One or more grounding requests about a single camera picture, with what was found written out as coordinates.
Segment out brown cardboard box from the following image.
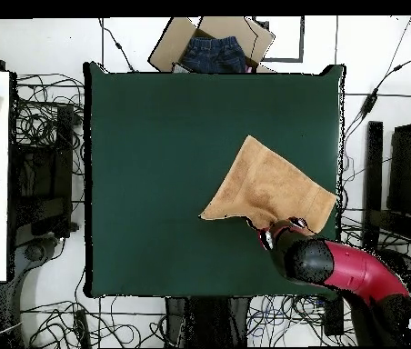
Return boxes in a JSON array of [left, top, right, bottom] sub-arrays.
[[147, 15, 276, 74]]

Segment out orange terry towel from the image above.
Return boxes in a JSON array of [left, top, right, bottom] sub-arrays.
[[198, 135, 337, 234]]

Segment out dark green table cloth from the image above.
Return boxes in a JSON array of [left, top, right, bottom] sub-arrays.
[[83, 62, 346, 298]]

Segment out black power strip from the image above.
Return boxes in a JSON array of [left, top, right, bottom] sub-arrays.
[[323, 295, 345, 336]]

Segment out black equipment stand with cables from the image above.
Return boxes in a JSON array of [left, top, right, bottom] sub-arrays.
[[362, 121, 411, 284], [10, 105, 79, 263]]

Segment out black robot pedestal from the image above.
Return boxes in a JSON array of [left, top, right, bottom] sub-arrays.
[[165, 296, 252, 348]]

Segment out blue denim jeans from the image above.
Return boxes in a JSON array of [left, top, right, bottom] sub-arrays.
[[181, 35, 247, 74]]

